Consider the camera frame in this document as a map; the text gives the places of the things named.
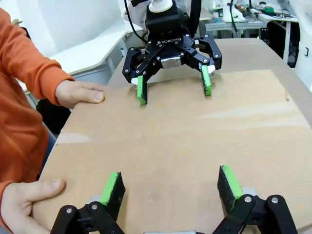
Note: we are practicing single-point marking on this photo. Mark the brown cardboard box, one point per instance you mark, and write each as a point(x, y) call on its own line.
point(185, 136)

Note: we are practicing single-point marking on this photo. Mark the person's left hand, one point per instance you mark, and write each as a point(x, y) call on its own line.
point(78, 93)

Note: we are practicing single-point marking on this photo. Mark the green tape roll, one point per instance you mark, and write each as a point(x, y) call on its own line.
point(269, 9)

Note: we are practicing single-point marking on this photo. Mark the person in orange sweater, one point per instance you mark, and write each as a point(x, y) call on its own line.
point(19, 136)

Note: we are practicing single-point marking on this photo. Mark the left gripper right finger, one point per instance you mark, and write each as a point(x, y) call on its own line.
point(243, 214)

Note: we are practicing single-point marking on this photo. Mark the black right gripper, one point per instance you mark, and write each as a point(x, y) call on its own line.
point(168, 31)

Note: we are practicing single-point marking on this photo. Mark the person's right hand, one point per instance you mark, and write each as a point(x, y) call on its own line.
point(17, 207)

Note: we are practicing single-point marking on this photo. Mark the white curved desk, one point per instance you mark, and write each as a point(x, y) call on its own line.
point(92, 51)

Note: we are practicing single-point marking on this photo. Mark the orange-sleeved left forearm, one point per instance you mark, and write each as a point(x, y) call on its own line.
point(29, 63)

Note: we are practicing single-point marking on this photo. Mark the white cluttered desk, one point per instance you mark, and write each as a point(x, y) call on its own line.
point(278, 18)

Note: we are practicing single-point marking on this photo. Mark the aluminium frame bench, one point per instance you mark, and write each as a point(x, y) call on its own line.
point(231, 28)

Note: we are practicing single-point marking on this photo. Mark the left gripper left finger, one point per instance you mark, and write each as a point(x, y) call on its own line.
point(107, 214)

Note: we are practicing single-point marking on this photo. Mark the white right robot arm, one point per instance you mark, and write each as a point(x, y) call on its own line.
point(158, 5)

